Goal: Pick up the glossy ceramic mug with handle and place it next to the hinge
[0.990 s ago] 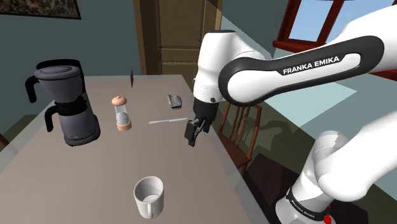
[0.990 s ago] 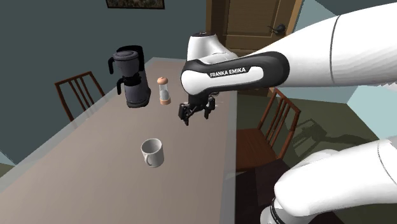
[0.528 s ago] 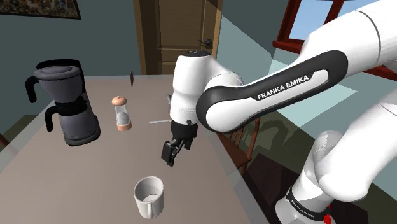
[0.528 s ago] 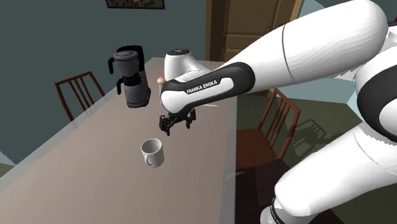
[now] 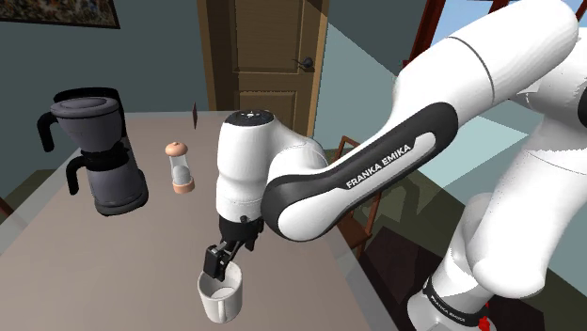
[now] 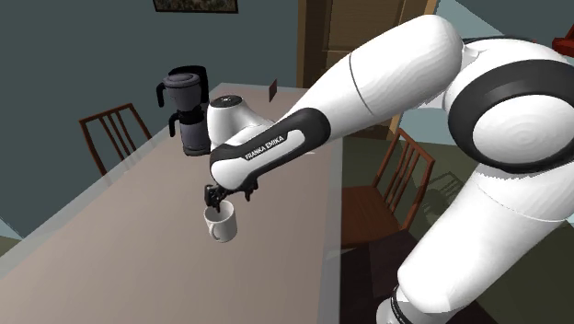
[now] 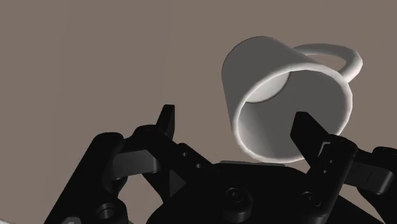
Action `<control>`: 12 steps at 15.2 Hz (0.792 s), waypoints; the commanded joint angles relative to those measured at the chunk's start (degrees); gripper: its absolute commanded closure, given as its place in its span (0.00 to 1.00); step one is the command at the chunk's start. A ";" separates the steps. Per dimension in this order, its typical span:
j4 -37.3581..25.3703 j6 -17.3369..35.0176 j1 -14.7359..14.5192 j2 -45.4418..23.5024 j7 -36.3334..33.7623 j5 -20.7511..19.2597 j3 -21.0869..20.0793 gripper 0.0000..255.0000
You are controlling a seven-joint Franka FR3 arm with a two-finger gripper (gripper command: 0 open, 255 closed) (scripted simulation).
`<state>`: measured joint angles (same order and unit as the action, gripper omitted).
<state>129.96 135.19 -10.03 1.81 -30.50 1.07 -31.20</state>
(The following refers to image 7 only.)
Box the white mug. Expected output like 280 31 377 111
221 36 364 164

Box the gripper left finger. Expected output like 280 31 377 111
44 104 218 224

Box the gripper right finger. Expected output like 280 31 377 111
289 111 397 224

